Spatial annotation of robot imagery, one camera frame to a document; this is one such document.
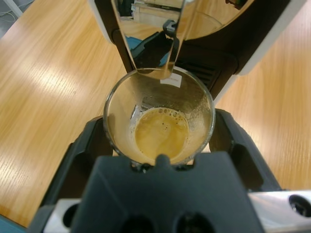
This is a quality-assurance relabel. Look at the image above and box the white capsule coffee machine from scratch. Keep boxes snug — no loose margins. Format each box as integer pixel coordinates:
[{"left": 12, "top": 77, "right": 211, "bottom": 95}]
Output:
[{"left": 87, "top": 0, "right": 307, "bottom": 105}]

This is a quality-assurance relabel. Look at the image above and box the white floor cable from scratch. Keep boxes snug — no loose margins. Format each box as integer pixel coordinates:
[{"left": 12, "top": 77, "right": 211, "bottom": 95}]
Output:
[{"left": 0, "top": 9, "right": 19, "bottom": 21}]

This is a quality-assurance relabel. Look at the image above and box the teal plastic tray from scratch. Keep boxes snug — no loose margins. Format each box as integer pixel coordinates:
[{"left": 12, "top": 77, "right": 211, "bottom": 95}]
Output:
[{"left": 0, "top": 215, "right": 29, "bottom": 233}]

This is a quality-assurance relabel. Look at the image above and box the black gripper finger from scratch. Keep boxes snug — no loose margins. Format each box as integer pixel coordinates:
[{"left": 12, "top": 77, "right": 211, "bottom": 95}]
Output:
[
  {"left": 40, "top": 116, "right": 114, "bottom": 209},
  {"left": 208, "top": 108, "right": 284, "bottom": 193}
]

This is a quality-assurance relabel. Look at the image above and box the clear drinking glass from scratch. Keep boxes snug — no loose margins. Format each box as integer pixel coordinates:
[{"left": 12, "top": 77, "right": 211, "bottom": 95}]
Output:
[{"left": 103, "top": 68, "right": 216, "bottom": 167}]

